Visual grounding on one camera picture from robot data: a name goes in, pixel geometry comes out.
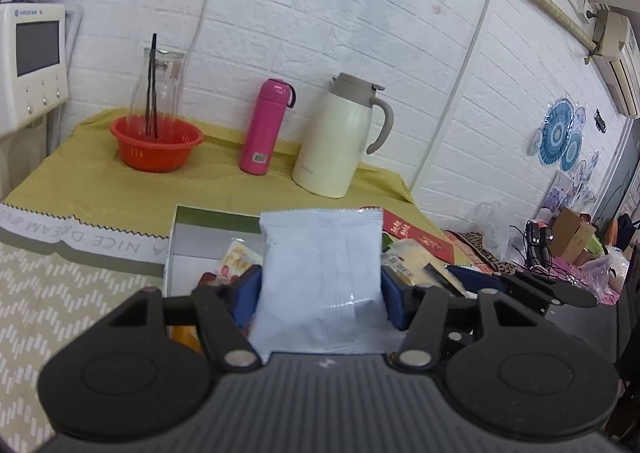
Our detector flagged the orange cartoon snack packet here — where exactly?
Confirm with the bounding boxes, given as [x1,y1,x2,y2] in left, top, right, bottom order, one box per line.
[217,239,262,282]

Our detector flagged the beige cracker packet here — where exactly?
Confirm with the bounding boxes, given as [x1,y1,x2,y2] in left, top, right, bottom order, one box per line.
[382,239,466,298]

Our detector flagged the pale blue snack packet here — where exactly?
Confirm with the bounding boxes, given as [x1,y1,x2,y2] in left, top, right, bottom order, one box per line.
[248,208,404,360]

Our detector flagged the green cardboard box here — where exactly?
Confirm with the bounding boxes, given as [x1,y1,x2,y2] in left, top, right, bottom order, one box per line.
[165,206,384,307]

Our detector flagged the red envelope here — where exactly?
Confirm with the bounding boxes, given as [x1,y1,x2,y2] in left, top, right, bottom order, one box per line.
[383,209,456,265]

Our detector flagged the brown cardboard box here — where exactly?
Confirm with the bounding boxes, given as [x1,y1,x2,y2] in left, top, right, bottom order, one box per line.
[549,208,596,263]

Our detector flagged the yellow tablecloth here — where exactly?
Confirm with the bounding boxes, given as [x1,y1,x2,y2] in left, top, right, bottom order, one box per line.
[1,109,444,256]

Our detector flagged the pink thermos bottle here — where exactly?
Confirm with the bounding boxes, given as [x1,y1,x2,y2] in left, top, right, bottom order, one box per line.
[239,78,296,176]

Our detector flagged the cream thermal jug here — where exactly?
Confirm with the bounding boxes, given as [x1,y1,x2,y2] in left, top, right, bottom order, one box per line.
[292,72,394,198]

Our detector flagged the red plastic basket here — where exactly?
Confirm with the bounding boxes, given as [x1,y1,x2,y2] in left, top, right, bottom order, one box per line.
[110,116,204,173]

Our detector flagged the black chopsticks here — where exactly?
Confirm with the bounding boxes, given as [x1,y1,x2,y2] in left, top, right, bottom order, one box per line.
[144,32,158,140]

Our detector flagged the glass carafe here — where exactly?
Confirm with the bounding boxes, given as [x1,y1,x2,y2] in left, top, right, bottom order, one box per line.
[126,48,186,143]

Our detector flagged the white water dispenser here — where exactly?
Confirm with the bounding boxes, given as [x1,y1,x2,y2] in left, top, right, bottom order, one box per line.
[1,2,68,196]

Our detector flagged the blue round wall decoration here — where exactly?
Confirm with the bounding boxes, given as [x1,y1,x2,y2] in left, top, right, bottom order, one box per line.
[538,98,574,166]

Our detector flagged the wall air conditioner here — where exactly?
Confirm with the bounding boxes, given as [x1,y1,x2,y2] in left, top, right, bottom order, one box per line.
[593,10,639,119]

